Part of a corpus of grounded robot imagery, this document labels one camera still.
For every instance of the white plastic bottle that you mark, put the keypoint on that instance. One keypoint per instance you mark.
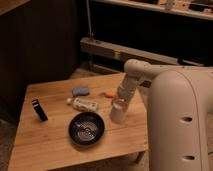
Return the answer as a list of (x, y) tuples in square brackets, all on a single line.
[(82, 104)]

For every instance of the grey baseboard beam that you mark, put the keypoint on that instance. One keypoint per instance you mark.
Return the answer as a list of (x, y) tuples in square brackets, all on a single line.
[(126, 51)]

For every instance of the wooden shelf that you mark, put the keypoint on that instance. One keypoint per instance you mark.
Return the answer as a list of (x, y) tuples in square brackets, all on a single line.
[(166, 8)]

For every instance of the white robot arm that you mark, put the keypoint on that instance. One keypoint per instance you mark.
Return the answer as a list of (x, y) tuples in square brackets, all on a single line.
[(179, 99)]

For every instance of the white ceramic cup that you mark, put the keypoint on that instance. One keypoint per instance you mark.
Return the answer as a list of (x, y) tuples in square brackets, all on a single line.
[(117, 113)]

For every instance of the metal pole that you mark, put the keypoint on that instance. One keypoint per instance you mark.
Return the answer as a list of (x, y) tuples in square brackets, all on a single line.
[(90, 32)]

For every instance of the black stapler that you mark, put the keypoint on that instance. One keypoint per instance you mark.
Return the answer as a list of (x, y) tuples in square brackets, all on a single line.
[(38, 109)]

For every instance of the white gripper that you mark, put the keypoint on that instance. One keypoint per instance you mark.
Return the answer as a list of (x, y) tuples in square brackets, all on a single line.
[(124, 94)]

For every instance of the black round bowl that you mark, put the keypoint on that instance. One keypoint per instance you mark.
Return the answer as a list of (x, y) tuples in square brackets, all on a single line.
[(86, 128)]

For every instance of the orange carrot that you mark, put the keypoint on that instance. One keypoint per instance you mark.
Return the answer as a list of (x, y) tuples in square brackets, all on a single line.
[(110, 94)]

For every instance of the blue eraser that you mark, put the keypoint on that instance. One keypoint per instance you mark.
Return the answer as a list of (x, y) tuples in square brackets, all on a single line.
[(80, 91)]

